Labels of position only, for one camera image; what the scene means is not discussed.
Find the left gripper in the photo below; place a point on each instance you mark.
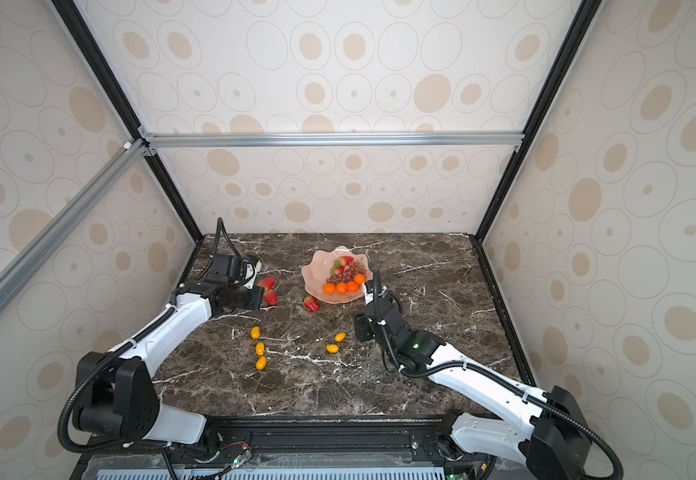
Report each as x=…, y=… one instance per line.
x=258, y=298

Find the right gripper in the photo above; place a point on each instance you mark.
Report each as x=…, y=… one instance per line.
x=361, y=323

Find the red grape bunch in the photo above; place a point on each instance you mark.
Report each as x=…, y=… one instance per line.
x=348, y=274

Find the pink wavy fruit bowl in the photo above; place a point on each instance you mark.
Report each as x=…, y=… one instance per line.
x=317, y=271

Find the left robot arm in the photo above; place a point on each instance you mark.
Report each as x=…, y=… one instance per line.
x=114, y=396

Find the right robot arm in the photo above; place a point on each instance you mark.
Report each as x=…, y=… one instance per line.
x=492, y=396

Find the yellow kumquat left bottom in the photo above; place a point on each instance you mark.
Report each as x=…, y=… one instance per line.
x=261, y=363

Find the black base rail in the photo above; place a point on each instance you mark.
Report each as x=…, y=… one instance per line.
x=414, y=439

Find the horizontal aluminium frame bar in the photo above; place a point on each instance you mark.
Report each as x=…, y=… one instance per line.
x=347, y=139

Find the diagonal aluminium frame bar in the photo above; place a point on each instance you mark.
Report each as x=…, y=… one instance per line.
x=25, y=265

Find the left black frame post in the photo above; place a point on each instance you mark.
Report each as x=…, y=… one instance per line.
x=71, y=16

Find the black frame post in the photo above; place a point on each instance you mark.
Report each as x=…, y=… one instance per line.
x=71, y=16
x=569, y=49

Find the right black frame post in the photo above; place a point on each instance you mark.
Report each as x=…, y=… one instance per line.
x=569, y=49

